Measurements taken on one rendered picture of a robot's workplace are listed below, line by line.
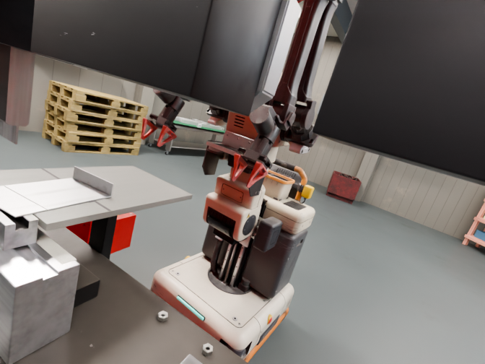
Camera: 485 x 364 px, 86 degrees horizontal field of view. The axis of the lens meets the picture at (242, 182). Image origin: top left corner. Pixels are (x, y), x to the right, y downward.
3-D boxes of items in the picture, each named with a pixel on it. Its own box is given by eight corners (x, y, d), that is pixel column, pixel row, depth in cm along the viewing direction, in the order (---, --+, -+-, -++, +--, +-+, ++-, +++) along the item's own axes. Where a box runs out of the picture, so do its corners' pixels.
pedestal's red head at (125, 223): (130, 246, 88) (140, 198, 84) (84, 264, 73) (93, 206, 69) (92, 222, 95) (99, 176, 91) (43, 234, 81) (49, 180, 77)
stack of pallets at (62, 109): (114, 142, 519) (122, 97, 499) (140, 155, 477) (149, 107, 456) (39, 136, 413) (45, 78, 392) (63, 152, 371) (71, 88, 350)
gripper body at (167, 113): (164, 123, 94) (175, 107, 95) (147, 116, 99) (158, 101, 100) (175, 133, 99) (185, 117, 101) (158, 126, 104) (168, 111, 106)
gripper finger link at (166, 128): (155, 143, 91) (169, 121, 93) (143, 137, 95) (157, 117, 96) (167, 152, 97) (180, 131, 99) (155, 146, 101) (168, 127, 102)
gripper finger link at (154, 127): (143, 137, 95) (157, 117, 96) (132, 132, 98) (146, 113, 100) (155, 146, 100) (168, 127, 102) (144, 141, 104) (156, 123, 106)
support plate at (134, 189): (191, 198, 53) (193, 194, 52) (45, 231, 29) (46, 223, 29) (132, 169, 60) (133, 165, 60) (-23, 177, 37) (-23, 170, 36)
